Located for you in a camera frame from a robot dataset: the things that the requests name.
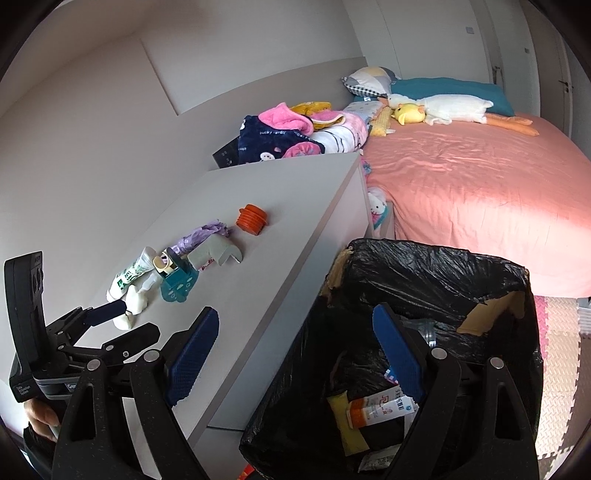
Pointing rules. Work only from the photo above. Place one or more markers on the grey plastic piece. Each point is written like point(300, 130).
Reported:
point(214, 254)

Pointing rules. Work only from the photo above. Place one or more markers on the white goose plush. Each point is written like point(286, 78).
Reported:
point(452, 108)

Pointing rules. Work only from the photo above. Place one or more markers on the yellow fleece blanket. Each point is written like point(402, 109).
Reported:
point(318, 113)

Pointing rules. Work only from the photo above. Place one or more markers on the pink fleece blanket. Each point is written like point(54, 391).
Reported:
point(284, 117)

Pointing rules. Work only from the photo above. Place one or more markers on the yellow padded envelope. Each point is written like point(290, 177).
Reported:
point(346, 420)

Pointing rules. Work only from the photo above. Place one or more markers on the teal pillow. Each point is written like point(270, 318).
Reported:
point(457, 92)

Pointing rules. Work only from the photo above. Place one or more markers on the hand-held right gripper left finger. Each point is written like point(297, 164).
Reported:
point(194, 355)

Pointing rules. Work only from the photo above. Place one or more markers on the pink cat print blanket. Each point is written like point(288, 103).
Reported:
point(376, 203)

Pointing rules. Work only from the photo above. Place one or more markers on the checkered pillow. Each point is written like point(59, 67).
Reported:
point(369, 81)

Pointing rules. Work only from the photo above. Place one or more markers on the yellow spotted pillow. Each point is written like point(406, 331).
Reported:
point(382, 123)

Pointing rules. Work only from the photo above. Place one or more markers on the light printed pillow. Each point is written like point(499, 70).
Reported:
point(364, 107)

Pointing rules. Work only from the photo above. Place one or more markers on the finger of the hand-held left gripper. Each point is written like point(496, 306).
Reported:
point(108, 311)
point(134, 339)

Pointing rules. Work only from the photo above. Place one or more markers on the clear wrapper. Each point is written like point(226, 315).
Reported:
point(374, 460)

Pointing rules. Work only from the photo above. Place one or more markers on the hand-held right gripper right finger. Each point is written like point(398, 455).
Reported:
point(397, 350)

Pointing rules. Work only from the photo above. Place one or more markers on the foam puzzle floor mat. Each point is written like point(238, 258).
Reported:
point(563, 369)

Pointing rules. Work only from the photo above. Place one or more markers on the cardboard box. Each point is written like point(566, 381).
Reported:
point(489, 316)

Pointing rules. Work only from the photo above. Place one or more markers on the yellow duck plush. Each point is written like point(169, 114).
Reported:
point(408, 114)

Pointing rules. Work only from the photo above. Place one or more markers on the white striped blanket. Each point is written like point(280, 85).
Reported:
point(341, 134)

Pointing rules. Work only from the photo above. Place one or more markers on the white yogurt bottle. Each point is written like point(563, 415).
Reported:
point(131, 272)

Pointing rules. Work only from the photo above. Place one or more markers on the purple plastic bag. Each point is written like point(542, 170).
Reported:
point(201, 237)

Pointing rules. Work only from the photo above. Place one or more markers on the orange ribbed plug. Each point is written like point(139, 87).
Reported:
point(251, 219)

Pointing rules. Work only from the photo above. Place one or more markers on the black-lined trash bin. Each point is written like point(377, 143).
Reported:
point(415, 267)

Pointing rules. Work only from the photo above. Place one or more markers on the bed with pink sheet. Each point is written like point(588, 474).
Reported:
point(471, 184)

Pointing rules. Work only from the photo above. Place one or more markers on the orange white carton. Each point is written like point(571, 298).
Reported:
point(378, 408)

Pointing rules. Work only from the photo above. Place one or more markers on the person's left hand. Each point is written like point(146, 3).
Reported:
point(44, 417)

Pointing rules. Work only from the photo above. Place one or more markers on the black socket panel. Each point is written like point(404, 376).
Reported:
point(226, 154)

